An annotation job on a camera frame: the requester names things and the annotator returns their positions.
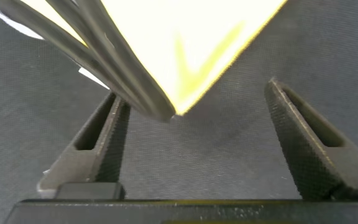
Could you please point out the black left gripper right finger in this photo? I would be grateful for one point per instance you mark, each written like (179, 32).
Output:
(315, 161)

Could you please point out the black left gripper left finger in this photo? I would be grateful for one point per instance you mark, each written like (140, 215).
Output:
(92, 168)

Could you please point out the yellow towel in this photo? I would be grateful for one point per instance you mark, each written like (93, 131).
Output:
(166, 37)

